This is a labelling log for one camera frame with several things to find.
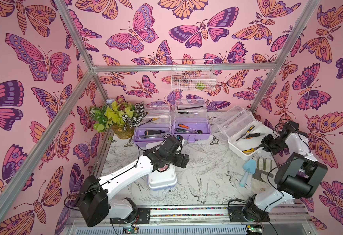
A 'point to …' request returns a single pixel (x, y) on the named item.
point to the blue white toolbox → (164, 177)
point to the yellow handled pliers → (251, 150)
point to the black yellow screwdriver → (248, 131)
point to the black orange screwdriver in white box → (254, 135)
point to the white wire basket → (195, 75)
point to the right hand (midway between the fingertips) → (262, 144)
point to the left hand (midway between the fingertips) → (184, 156)
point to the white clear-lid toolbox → (242, 130)
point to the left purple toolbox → (157, 124)
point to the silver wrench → (225, 125)
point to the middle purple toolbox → (190, 120)
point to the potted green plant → (118, 115)
